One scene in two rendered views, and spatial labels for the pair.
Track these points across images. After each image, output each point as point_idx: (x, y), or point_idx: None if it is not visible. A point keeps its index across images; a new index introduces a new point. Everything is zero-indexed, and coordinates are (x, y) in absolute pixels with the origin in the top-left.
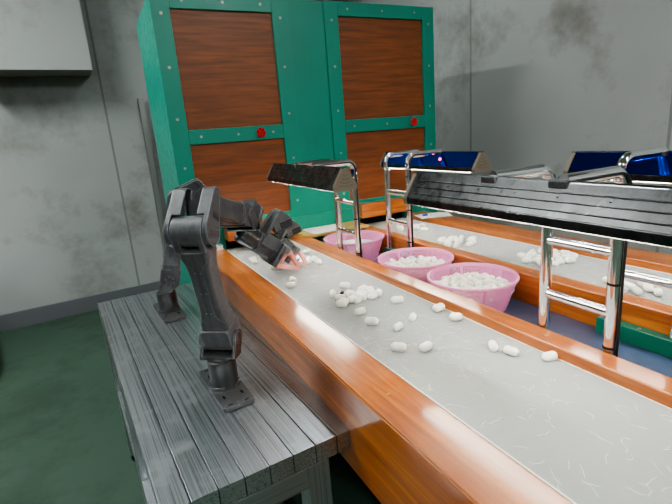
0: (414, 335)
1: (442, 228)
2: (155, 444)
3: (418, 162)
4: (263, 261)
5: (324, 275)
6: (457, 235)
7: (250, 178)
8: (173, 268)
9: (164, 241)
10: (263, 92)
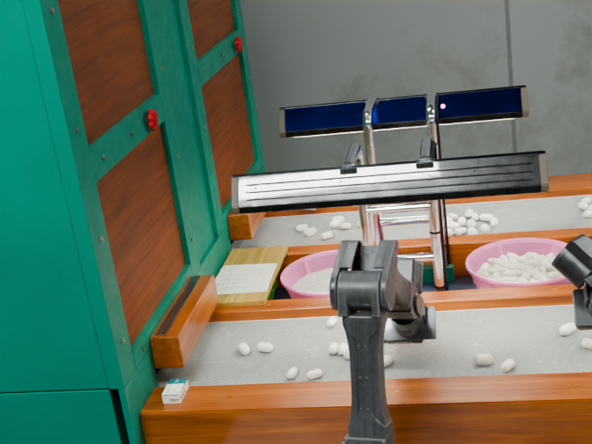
0: None
1: (372, 214)
2: None
3: (392, 117)
4: (313, 368)
5: (481, 336)
6: None
7: (148, 222)
8: (390, 427)
9: (368, 382)
10: (130, 33)
